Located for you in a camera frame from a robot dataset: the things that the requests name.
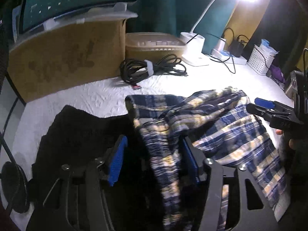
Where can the steel tumbler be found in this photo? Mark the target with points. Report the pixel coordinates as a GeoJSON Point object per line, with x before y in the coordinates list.
{"type": "Point", "coordinates": [288, 90]}

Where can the teal curtain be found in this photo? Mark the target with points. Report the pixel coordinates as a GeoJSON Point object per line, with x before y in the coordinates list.
{"type": "Point", "coordinates": [168, 4]}

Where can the brown lidded food container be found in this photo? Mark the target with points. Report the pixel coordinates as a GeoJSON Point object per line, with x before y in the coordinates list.
{"type": "Point", "coordinates": [154, 50]}

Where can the white power strip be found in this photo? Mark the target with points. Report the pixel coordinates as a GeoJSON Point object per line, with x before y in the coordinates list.
{"type": "Point", "coordinates": [238, 60]}

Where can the black charger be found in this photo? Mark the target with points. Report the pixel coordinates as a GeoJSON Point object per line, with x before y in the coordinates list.
{"type": "Point", "coordinates": [236, 48]}

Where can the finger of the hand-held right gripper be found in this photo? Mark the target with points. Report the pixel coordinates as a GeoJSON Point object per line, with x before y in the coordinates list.
{"type": "Point", "coordinates": [264, 103]}
{"type": "Point", "coordinates": [259, 112]}

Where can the person's right hand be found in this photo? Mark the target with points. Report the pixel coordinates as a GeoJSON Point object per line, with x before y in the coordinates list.
{"type": "Point", "coordinates": [293, 144]}

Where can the white slatted basket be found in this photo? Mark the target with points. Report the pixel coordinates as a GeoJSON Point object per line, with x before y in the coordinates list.
{"type": "Point", "coordinates": [258, 62]}

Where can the white charger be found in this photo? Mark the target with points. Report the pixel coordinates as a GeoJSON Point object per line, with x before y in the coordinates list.
{"type": "Point", "coordinates": [221, 44]}

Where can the black round pop filter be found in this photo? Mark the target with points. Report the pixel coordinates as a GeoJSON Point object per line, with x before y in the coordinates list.
{"type": "Point", "coordinates": [14, 187]}

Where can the cardboard box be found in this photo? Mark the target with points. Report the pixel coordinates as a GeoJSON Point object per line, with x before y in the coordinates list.
{"type": "Point", "coordinates": [60, 60]}

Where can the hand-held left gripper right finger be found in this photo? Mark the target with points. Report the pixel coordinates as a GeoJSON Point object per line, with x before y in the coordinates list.
{"type": "Point", "coordinates": [191, 163]}

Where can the white desk lamp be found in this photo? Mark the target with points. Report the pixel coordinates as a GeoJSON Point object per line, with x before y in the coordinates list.
{"type": "Point", "coordinates": [195, 53]}

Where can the person's right forearm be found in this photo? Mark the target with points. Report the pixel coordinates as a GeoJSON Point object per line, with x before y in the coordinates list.
{"type": "Point", "coordinates": [294, 185]}

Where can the computer monitor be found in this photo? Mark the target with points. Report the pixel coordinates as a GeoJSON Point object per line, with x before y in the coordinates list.
{"type": "Point", "coordinates": [72, 0]}

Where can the purple cloth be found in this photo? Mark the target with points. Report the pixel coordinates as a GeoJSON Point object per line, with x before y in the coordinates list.
{"type": "Point", "coordinates": [278, 73]}

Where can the blue plastic bag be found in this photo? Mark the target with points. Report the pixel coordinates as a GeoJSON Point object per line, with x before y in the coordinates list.
{"type": "Point", "coordinates": [268, 47]}

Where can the plaid pants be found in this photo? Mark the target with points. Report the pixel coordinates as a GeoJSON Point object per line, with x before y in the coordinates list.
{"type": "Point", "coordinates": [228, 130]}

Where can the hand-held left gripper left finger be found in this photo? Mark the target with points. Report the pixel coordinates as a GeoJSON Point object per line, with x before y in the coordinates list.
{"type": "Point", "coordinates": [118, 161]}

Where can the yellow curtain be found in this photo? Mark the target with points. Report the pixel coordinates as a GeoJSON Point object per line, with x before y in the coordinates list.
{"type": "Point", "coordinates": [250, 21]}

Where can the black cloth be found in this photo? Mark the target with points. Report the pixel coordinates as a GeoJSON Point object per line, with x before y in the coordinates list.
{"type": "Point", "coordinates": [79, 134]}

